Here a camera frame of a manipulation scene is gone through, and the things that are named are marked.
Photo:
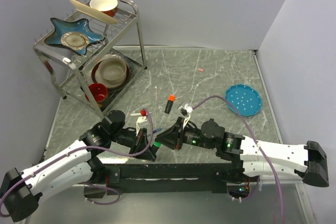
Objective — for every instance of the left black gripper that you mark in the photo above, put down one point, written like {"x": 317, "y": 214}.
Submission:
{"x": 135, "y": 141}

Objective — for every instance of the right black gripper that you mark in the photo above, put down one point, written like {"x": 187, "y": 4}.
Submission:
{"x": 172, "y": 138}

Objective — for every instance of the green highlighter cap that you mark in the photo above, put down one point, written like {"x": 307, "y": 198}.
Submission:
{"x": 156, "y": 144}

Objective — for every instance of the blue pen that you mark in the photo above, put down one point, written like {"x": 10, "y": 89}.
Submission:
{"x": 157, "y": 130}

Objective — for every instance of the black orange-tipped highlighter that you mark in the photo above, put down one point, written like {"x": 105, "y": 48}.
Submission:
{"x": 168, "y": 107}

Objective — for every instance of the black green-tipped highlighter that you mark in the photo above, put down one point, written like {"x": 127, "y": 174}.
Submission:
{"x": 153, "y": 150}

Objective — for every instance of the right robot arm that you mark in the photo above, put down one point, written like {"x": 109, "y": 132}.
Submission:
{"x": 305, "y": 162}

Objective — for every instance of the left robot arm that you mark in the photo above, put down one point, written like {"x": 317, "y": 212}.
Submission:
{"x": 21, "y": 192}

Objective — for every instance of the red cup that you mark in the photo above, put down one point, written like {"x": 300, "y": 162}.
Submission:
{"x": 99, "y": 91}

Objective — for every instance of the blue polka-dot plate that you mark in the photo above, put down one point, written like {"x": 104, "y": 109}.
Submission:
{"x": 245, "y": 99}

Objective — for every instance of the grey ceramic bowl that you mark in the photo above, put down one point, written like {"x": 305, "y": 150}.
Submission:
{"x": 112, "y": 72}

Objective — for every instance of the dark red plate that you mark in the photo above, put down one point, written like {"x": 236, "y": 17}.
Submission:
{"x": 94, "y": 73}

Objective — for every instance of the steel dish rack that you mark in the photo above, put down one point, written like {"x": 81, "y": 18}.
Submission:
{"x": 71, "y": 74}

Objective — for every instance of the small round patterned saucer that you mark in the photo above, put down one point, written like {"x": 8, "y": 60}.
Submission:
{"x": 74, "y": 40}

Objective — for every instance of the white and red bowl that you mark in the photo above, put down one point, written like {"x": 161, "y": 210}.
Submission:
{"x": 108, "y": 7}

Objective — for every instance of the beige oval plate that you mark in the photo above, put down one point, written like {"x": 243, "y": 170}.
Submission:
{"x": 93, "y": 13}

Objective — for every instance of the blue star-shaped dish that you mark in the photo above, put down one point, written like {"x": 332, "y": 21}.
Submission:
{"x": 82, "y": 26}

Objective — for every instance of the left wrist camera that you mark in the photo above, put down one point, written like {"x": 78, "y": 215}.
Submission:
{"x": 142, "y": 117}

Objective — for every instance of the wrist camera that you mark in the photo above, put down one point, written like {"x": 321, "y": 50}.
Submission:
{"x": 186, "y": 111}
{"x": 142, "y": 117}

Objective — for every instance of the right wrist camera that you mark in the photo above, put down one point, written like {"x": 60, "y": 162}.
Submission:
{"x": 186, "y": 111}

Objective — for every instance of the black base frame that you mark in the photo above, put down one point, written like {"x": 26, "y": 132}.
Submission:
{"x": 171, "y": 178}

